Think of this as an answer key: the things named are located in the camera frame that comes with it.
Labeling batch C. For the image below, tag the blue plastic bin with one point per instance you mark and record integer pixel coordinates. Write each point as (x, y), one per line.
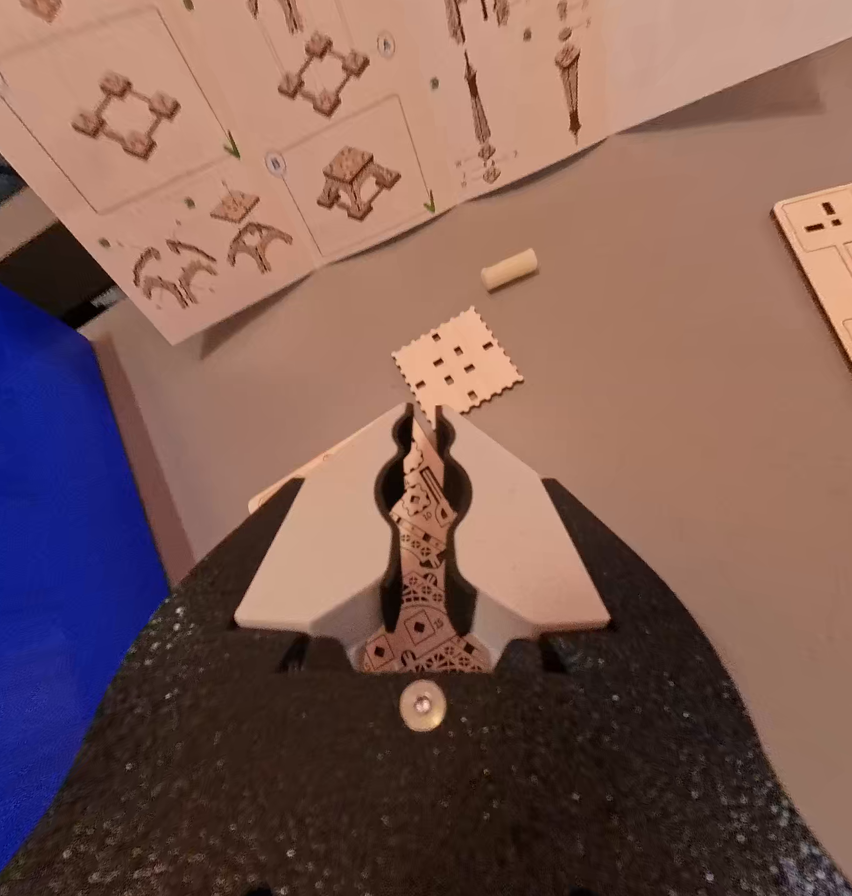
(40, 490)

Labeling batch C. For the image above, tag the small cream cylinder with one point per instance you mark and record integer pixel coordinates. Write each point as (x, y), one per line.
(510, 269)

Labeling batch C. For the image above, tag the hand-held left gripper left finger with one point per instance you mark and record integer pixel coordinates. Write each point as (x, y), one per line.
(314, 560)

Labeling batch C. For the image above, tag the folded paper instruction sheet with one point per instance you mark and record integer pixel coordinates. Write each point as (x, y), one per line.
(188, 175)

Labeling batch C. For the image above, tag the lace-pattern wooden puzzle sheet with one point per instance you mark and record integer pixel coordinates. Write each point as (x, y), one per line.
(422, 609)

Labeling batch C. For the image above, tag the small square wooden puzzle piece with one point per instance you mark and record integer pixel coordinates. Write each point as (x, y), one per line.
(497, 372)

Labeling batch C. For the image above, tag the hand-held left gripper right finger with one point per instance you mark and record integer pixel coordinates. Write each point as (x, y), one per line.
(524, 560)

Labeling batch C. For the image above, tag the wooden puzzle sheet square holes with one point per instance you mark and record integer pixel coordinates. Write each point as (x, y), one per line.
(818, 280)

